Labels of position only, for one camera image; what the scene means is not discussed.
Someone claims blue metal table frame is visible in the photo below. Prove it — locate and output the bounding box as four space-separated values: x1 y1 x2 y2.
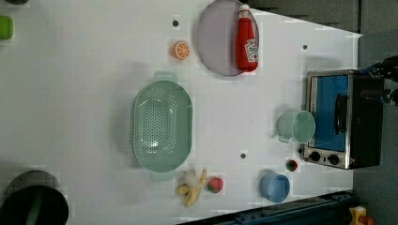
178 191 359 225

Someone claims orange slice toy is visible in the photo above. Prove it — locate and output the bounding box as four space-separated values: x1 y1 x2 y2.
172 40 191 60

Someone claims yellow red emergency button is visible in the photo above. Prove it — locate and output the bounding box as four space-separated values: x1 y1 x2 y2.
349 206 375 225

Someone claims small red green toy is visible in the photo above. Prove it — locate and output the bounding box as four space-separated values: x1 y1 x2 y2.
285 159 299 172

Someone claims round lilac plate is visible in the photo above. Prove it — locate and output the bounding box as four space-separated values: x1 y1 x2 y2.
196 0 259 76

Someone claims peeled banana toy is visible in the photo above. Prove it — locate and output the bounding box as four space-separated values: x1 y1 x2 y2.
176 169 207 207

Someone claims green block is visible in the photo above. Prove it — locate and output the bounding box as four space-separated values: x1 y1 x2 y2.
0 16 14 39

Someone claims mint green plastic strainer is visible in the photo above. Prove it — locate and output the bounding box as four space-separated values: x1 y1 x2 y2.
131 71 193 182

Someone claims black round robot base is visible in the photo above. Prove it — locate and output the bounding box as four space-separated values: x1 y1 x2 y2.
0 170 69 225

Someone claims red ketchup bottle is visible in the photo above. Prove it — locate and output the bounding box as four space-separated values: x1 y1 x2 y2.
236 5 258 72

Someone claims black silver toaster oven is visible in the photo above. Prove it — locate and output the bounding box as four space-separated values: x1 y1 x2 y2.
302 69 384 170

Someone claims red strawberry toy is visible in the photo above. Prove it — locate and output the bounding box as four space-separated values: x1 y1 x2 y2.
207 177 223 194

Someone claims mint green mug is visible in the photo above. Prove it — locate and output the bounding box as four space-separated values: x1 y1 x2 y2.
278 111 315 143

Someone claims light blue cup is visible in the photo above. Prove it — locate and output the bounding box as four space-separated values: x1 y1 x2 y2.
260 172 290 203

